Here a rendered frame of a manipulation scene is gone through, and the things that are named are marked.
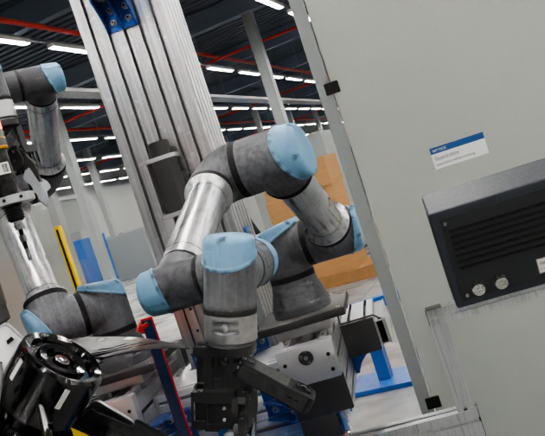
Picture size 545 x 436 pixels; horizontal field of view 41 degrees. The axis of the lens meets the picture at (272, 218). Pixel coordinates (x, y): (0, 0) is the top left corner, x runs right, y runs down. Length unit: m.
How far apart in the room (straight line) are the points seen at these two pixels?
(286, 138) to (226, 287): 0.49
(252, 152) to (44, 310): 0.76
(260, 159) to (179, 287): 0.39
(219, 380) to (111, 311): 0.92
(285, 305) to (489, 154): 1.24
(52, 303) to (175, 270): 0.84
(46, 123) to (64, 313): 0.48
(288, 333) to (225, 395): 0.79
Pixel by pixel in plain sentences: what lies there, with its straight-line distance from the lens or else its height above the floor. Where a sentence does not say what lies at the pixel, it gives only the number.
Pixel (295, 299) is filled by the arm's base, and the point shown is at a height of 1.08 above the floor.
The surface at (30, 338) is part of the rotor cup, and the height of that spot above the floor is 1.26.
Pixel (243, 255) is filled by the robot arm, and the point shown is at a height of 1.28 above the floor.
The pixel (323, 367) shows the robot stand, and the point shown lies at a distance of 1.71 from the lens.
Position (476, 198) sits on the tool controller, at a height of 1.23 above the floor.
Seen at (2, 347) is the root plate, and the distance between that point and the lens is 1.12.
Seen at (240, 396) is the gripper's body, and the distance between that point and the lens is 1.04.
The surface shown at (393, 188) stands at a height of 1.22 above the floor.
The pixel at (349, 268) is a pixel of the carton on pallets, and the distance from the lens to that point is 9.18.
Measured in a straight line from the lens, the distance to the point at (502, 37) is 2.84.
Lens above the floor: 1.35
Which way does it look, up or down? 2 degrees down
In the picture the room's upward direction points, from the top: 18 degrees counter-clockwise
